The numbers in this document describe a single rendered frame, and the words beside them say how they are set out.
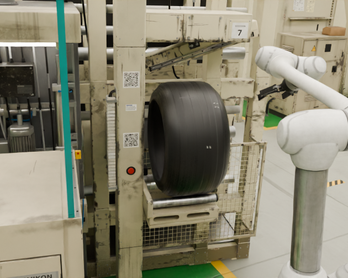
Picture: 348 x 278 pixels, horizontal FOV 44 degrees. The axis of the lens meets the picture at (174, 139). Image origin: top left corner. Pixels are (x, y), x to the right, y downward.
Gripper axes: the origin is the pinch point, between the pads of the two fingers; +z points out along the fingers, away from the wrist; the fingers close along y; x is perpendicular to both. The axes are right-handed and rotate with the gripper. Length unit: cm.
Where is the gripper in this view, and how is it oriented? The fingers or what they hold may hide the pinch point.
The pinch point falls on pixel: (272, 96)
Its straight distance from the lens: 219.8
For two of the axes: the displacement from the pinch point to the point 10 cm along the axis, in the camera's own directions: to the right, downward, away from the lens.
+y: 9.5, -0.8, 2.9
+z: -2.6, 2.3, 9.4
